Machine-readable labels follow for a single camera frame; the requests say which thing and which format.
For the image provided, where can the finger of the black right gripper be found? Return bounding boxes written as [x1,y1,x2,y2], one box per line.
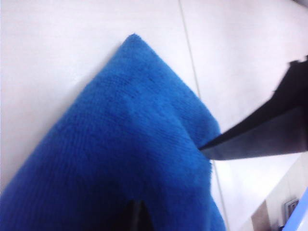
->
[199,55,308,161]

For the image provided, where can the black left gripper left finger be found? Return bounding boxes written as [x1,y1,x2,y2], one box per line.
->
[122,201,140,231]

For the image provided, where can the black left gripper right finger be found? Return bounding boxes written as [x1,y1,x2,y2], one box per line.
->
[139,201,156,231]

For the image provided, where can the blue microfibre rag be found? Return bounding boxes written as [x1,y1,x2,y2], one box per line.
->
[0,34,228,231]

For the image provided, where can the grey square floor box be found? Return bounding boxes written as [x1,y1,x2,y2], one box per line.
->
[282,197,299,217]

